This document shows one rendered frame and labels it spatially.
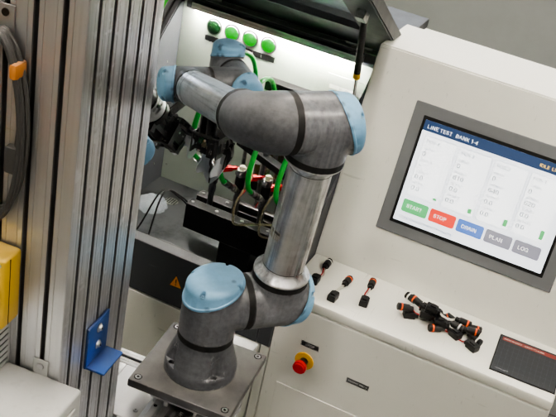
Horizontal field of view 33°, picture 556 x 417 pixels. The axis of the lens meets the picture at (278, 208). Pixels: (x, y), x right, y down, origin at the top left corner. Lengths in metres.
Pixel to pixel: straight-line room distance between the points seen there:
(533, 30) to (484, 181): 3.95
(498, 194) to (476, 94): 0.25
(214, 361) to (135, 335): 0.80
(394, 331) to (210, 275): 0.63
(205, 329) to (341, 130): 0.49
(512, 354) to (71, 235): 1.28
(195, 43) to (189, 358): 1.23
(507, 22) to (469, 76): 3.92
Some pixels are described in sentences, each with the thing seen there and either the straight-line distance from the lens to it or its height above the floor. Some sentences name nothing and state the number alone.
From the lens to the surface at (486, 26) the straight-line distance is 6.29.
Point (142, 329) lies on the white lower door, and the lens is 2.64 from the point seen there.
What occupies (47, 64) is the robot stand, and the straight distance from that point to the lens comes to 1.34.
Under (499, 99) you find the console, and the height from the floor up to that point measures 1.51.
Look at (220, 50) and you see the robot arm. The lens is 2.07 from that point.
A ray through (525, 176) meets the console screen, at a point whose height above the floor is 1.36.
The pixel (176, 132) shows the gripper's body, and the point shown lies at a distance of 2.29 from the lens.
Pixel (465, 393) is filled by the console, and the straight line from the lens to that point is 2.32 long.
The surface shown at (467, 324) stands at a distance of 2.35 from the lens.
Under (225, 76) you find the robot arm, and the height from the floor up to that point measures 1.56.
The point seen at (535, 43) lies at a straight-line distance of 6.29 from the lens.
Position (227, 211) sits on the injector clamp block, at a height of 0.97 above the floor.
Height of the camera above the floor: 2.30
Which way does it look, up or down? 29 degrees down
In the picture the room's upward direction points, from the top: 12 degrees clockwise
